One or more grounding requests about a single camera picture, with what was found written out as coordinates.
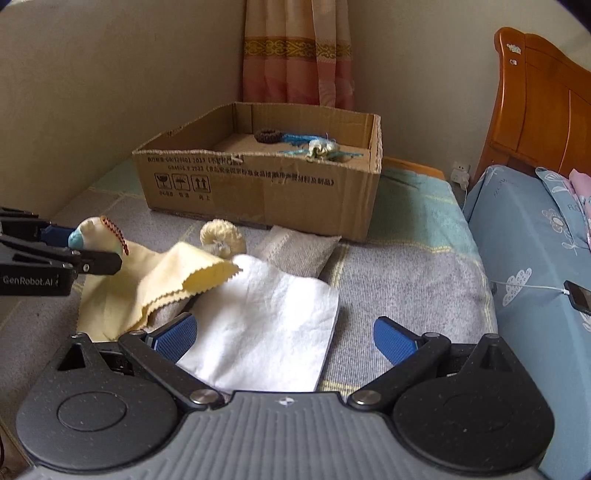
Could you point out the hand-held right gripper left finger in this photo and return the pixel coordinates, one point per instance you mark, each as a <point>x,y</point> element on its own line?
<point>173,337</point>

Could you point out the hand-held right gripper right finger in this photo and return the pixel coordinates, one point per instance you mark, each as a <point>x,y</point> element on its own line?
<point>392,339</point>

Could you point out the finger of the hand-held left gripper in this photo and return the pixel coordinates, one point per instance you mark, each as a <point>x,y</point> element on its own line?
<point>92,264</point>
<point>55,234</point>

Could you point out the white and blue sock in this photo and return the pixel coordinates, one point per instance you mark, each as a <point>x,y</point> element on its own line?
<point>99,230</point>

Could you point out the yellow cloth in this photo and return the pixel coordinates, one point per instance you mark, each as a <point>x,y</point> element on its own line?
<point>175,272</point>

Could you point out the white cloth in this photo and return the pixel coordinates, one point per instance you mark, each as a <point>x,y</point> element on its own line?
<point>263,323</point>

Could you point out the cream knitted item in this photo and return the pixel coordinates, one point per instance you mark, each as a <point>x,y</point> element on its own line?
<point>221,235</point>

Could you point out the grey fuzzy pouch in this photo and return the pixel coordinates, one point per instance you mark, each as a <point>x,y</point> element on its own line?
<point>307,254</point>

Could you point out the cardboard box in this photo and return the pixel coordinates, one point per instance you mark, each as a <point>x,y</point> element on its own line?
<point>258,194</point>

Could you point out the green and grey plaid blanket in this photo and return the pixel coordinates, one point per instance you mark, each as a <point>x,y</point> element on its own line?
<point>406,277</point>

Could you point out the light grey patterned cloth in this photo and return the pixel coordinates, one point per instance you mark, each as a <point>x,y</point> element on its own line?
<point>272,244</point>

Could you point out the blue sheeted mattress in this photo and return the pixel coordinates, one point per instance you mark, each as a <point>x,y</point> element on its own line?
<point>521,258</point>

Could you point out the black phone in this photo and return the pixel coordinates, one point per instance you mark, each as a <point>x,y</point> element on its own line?
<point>581,297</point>

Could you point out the white and blue knitted item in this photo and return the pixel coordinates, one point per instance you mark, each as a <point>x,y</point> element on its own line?
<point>318,147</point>

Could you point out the brown hair scrunchie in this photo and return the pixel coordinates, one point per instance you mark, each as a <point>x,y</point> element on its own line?
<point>261,136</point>

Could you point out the blue patterned pillow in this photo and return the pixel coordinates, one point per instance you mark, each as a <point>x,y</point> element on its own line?
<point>561,194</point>

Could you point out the pink pillow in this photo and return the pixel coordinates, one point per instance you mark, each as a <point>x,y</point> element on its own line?
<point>582,184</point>

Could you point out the wooden headboard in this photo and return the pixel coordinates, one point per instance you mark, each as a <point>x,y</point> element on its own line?
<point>540,101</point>

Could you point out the pink striped curtain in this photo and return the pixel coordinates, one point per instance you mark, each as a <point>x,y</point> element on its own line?
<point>295,55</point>

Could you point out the small wooden bed frame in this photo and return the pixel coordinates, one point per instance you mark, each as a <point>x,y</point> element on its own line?
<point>415,166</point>

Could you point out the white wall charger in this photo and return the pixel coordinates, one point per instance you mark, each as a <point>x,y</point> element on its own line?
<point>459,173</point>

